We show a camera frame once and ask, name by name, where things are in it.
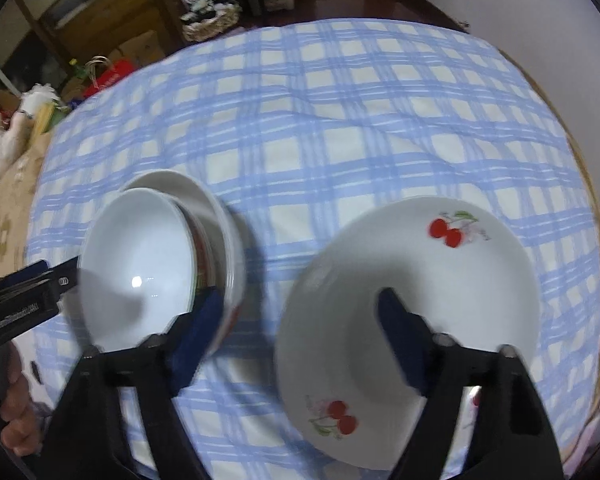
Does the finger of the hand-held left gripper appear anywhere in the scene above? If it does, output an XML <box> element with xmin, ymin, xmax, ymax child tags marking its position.
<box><xmin>39</xmin><ymin>256</ymin><xmax>82</xmax><ymax>311</ymax></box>
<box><xmin>0</xmin><ymin>259</ymin><xmax>52</xmax><ymax>295</ymax></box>

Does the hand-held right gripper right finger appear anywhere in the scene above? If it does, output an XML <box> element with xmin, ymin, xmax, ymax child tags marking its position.
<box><xmin>377</xmin><ymin>287</ymin><xmax>566</xmax><ymax>480</ymax></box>

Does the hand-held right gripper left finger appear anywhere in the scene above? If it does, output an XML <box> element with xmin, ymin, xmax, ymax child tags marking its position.
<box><xmin>40</xmin><ymin>285</ymin><xmax>226</xmax><ymax>480</ymax></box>

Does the red patterned bowl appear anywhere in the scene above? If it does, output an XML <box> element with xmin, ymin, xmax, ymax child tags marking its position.
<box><xmin>77</xmin><ymin>186</ymin><xmax>217</xmax><ymax>353</ymax></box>

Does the white cherry print plate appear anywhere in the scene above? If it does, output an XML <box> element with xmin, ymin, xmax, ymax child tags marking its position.
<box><xmin>274</xmin><ymin>197</ymin><xmax>542</xmax><ymax>472</ymax></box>

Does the large white bowl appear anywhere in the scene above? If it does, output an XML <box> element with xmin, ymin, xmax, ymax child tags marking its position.
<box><xmin>122</xmin><ymin>170</ymin><xmax>247</xmax><ymax>361</ymax></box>

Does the person's left hand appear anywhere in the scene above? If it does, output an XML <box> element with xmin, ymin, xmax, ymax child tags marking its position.
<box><xmin>0</xmin><ymin>376</ymin><xmax>57</xmax><ymax>457</ymax></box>

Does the white plush toy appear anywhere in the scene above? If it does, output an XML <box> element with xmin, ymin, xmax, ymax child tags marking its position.
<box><xmin>0</xmin><ymin>82</ymin><xmax>62</xmax><ymax>181</ymax></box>

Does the red paper bag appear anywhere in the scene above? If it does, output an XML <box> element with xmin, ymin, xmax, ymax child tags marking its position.
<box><xmin>82</xmin><ymin>57</ymin><xmax>137</xmax><ymax>99</ymax></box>

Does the blue plaid blanket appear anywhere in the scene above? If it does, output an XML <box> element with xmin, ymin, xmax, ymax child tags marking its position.
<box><xmin>25</xmin><ymin>17</ymin><xmax>600</xmax><ymax>480</ymax></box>

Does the open cardboard box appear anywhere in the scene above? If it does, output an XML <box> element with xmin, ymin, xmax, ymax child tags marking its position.
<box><xmin>114</xmin><ymin>30</ymin><xmax>167</xmax><ymax>67</ymax></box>

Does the wooden cabinet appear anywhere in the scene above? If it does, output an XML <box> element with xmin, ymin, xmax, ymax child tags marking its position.
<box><xmin>15</xmin><ymin>0</ymin><xmax>181</xmax><ymax>72</ymax></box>

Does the wicker basket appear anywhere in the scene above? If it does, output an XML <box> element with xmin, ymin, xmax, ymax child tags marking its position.
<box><xmin>180</xmin><ymin>0</ymin><xmax>242</xmax><ymax>42</ymax></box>

